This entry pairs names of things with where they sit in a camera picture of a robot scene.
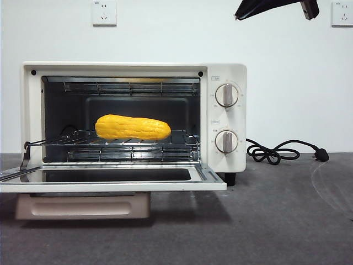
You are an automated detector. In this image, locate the yellow corn cob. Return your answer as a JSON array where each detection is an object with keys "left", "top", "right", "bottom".
[{"left": 94, "top": 114, "right": 172, "bottom": 140}]

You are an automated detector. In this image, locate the glass oven door with handle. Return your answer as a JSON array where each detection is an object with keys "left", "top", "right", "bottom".
[{"left": 0, "top": 161, "right": 228, "bottom": 221}]

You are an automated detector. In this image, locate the white Toshiba toaster oven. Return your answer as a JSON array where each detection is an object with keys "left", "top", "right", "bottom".
[{"left": 21, "top": 61, "right": 247, "bottom": 186}]

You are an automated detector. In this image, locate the white oven temperature knob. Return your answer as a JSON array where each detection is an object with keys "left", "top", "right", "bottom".
[{"left": 215, "top": 83, "right": 239, "bottom": 108}]

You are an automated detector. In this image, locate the white oven timer knob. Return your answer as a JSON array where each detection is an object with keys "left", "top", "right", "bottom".
[{"left": 214, "top": 130, "right": 239, "bottom": 154}]

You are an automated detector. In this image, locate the white wall socket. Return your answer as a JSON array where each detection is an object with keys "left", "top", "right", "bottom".
[
  {"left": 92, "top": 1, "right": 117, "bottom": 28},
  {"left": 331, "top": 1, "right": 353, "bottom": 28}
]

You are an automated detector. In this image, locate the black power cable with plug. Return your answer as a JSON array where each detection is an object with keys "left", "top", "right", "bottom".
[{"left": 245, "top": 137, "right": 330, "bottom": 166}]

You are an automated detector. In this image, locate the wire heating element guard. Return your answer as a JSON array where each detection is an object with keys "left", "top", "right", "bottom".
[
  {"left": 67, "top": 146, "right": 200, "bottom": 163},
  {"left": 62, "top": 81, "right": 201, "bottom": 97}
]

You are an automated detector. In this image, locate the chrome wire oven rack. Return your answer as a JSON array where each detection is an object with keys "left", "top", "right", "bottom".
[{"left": 26, "top": 129, "right": 201, "bottom": 146}]

